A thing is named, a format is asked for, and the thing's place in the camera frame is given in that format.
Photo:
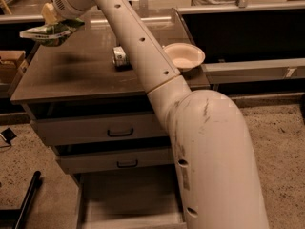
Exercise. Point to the white paper bowl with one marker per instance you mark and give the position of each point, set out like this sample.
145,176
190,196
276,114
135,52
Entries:
184,56

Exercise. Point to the grey top drawer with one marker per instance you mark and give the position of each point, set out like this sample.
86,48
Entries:
97,128

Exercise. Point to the grey metal railing right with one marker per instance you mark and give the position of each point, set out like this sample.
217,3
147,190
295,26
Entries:
259,49

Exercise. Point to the green white soda can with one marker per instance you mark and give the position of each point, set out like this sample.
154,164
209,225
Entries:
119,57

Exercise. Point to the grey bottom drawer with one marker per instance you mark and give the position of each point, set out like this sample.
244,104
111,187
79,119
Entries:
136,198

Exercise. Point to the green jalapeno chip bag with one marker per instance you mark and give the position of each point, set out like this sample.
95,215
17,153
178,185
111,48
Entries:
53,35

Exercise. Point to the black floor stand bar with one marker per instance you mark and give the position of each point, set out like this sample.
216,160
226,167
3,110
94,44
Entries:
15,218

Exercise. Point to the cardboard box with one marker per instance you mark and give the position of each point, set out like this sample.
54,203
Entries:
12,66

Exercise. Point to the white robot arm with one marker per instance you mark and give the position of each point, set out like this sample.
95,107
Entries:
212,149

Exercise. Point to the grey middle drawer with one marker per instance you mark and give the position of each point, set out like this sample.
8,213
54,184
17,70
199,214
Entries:
114,160

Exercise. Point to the small black floor device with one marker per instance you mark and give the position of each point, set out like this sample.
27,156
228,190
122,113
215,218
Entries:
6,137

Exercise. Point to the grey drawer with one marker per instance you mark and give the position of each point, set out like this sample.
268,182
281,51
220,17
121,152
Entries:
114,160
136,198
97,128

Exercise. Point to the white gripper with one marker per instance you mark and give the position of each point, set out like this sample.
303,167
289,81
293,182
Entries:
64,4

